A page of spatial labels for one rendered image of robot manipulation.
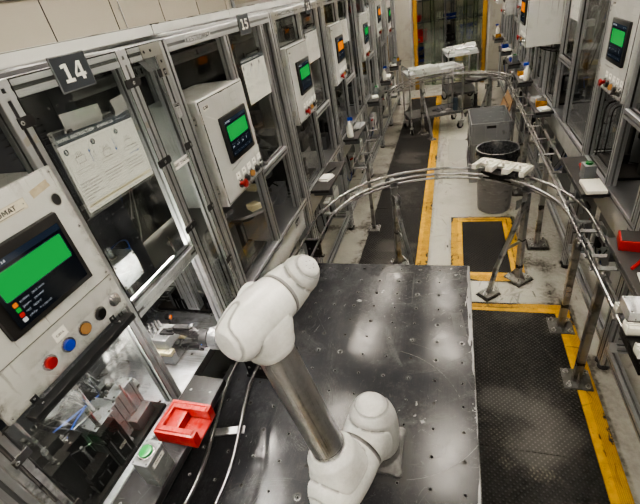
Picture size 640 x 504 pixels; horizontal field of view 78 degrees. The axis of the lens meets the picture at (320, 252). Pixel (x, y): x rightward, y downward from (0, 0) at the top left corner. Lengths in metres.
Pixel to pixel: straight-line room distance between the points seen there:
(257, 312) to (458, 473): 0.93
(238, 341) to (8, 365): 0.53
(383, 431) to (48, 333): 0.98
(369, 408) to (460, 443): 0.40
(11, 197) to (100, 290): 0.34
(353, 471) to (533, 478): 1.25
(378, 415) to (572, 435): 1.39
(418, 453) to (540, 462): 0.95
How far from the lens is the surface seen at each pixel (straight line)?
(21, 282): 1.14
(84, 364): 1.25
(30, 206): 1.18
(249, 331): 0.93
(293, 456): 1.65
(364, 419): 1.36
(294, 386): 1.08
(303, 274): 1.00
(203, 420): 1.55
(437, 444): 1.62
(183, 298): 1.99
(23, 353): 1.19
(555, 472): 2.42
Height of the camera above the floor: 2.07
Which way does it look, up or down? 32 degrees down
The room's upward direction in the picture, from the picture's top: 12 degrees counter-clockwise
